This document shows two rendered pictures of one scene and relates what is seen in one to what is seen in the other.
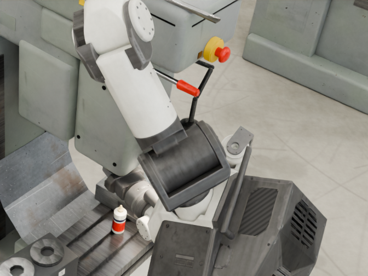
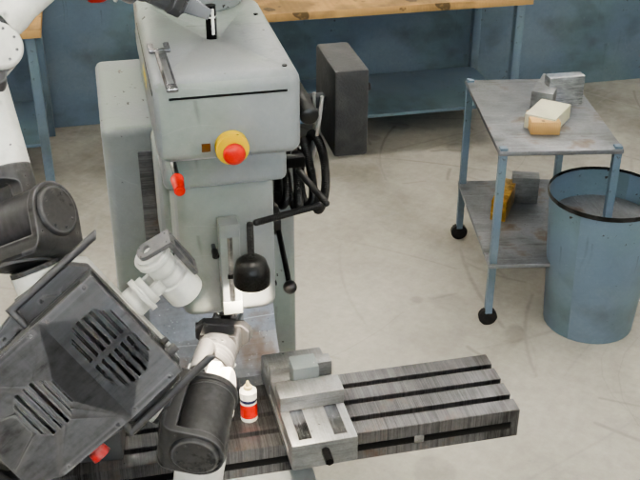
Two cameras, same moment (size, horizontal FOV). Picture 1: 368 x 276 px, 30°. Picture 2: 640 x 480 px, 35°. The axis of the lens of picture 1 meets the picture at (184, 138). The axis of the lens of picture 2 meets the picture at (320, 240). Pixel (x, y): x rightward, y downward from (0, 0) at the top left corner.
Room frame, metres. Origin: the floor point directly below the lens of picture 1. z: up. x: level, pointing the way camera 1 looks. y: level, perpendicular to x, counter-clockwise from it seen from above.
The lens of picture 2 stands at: (0.44, -1.39, 2.51)
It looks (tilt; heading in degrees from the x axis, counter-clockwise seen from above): 29 degrees down; 49
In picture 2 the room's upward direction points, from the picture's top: straight up
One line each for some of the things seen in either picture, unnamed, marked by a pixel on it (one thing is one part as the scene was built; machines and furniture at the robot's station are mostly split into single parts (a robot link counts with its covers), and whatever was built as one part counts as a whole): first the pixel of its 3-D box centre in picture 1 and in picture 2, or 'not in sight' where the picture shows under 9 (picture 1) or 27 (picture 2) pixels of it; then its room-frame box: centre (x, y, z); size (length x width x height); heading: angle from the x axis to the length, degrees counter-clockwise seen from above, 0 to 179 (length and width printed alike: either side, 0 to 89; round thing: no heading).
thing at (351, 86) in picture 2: not in sight; (343, 98); (1.95, 0.28, 1.62); 0.20 x 0.09 x 0.21; 62
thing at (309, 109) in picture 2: not in sight; (284, 74); (1.66, 0.14, 1.79); 0.45 x 0.04 x 0.04; 62
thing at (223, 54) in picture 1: (222, 53); (233, 152); (1.39, -0.05, 1.76); 0.04 x 0.03 x 0.04; 152
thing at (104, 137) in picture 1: (123, 105); (222, 228); (1.51, 0.18, 1.47); 0.21 x 0.19 x 0.32; 152
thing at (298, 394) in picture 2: not in sight; (309, 392); (1.64, 0.04, 1.05); 0.15 x 0.06 x 0.04; 153
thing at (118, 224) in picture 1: (119, 217); (248, 399); (1.54, 0.15, 1.01); 0.04 x 0.04 x 0.11
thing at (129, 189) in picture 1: (133, 190); (219, 346); (1.45, 0.11, 1.23); 0.13 x 0.12 x 0.10; 133
